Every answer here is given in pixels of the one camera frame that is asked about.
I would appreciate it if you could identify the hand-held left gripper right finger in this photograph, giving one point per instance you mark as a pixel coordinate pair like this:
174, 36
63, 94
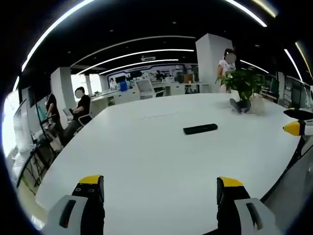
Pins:
242, 208

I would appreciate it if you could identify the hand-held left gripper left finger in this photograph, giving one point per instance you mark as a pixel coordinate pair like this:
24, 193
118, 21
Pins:
80, 208

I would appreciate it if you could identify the black remote control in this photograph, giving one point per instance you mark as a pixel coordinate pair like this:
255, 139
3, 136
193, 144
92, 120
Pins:
200, 128

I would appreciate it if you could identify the dark glass cabinet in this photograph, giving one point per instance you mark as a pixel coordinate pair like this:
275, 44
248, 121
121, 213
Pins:
294, 94

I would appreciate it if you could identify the green potted plant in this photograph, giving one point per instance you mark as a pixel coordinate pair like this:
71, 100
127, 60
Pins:
242, 85

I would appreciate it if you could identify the grey office chair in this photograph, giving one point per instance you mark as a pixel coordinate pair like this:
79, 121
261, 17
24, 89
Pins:
83, 121

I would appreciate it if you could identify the whiteboard on stand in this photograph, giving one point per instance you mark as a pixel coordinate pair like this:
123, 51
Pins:
23, 129

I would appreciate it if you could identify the white counter desk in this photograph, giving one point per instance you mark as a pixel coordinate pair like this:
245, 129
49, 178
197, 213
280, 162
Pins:
137, 94

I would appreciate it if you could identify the white office chair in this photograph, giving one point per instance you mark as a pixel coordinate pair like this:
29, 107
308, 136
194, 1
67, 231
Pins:
146, 89

